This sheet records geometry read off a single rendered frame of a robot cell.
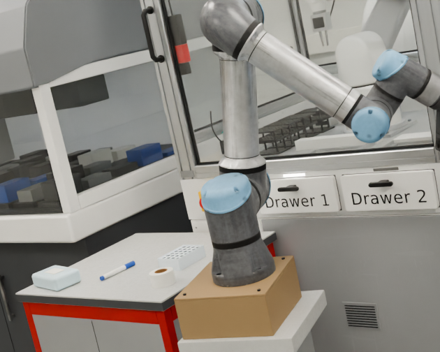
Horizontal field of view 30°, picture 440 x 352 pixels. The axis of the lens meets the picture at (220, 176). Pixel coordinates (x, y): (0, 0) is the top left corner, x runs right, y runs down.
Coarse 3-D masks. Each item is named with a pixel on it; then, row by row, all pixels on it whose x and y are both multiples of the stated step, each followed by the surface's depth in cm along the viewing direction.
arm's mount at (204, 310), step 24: (288, 264) 192; (192, 288) 189; (216, 288) 186; (240, 288) 182; (264, 288) 179; (288, 288) 190; (192, 312) 184; (216, 312) 182; (240, 312) 180; (264, 312) 177; (288, 312) 188; (192, 336) 186; (216, 336) 184; (240, 336) 181; (264, 336) 179
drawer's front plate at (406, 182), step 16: (352, 176) 240; (368, 176) 237; (384, 176) 234; (400, 176) 231; (416, 176) 228; (432, 176) 225; (352, 192) 241; (368, 192) 238; (384, 192) 235; (400, 192) 232; (416, 192) 229; (432, 192) 226; (352, 208) 243; (368, 208) 240; (384, 208) 236; (400, 208) 233; (416, 208) 230; (432, 208) 227
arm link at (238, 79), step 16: (256, 0) 188; (256, 16) 184; (224, 64) 189; (240, 64) 188; (224, 80) 190; (240, 80) 188; (224, 96) 191; (240, 96) 190; (256, 96) 193; (224, 112) 193; (240, 112) 191; (256, 112) 193; (224, 128) 194; (240, 128) 192; (256, 128) 194; (224, 144) 196; (240, 144) 193; (256, 144) 195; (224, 160) 196; (240, 160) 194; (256, 160) 195; (256, 176) 194
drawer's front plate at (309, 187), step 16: (320, 176) 248; (272, 192) 258; (288, 192) 255; (304, 192) 251; (320, 192) 248; (336, 192) 245; (272, 208) 260; (288, 208) 257; (304, 208) 253; (320, 208) 250; (336, 208) 246
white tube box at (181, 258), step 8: (184, 248) 251; (192, 248) 249; (200, 248) 248; (168, 256) 246; (176, 256) 244; (184, 256) 243; (192, 256) 245; (200, 256) 248; (160, 264) 245; (168, 264) 243; (176, 264) 241; (184, 264) 242
